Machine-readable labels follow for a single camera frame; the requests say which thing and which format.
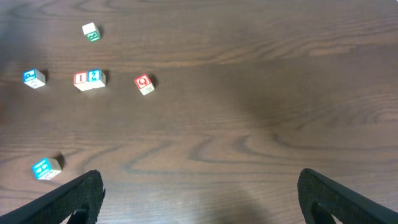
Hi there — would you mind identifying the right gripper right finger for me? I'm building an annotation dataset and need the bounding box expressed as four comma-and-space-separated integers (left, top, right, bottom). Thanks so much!
297, 168, 397, 224

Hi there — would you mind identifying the red letter I block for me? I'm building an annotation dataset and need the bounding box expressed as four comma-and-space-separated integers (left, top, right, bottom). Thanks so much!
73, 71, 93, 91

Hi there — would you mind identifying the red letter Q block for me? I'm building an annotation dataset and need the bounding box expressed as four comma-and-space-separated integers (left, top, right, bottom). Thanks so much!
134, 74, 155, 96

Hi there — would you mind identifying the blue letter P block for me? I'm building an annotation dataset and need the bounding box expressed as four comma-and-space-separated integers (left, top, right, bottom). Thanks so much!
23, 68, 46, 89

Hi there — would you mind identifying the blue letter H block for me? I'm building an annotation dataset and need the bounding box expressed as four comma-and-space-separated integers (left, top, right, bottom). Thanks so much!
32, 157, 62, 180

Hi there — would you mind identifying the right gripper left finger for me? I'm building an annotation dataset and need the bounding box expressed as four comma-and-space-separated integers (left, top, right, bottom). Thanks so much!
1, 170, 105, 224

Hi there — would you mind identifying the green number 5 block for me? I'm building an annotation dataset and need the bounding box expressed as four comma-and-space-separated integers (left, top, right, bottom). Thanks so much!
82, 22, 101, 42

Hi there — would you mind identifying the blue number 2 block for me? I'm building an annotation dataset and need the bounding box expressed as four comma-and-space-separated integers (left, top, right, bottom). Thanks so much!
87, 69, 106, 88

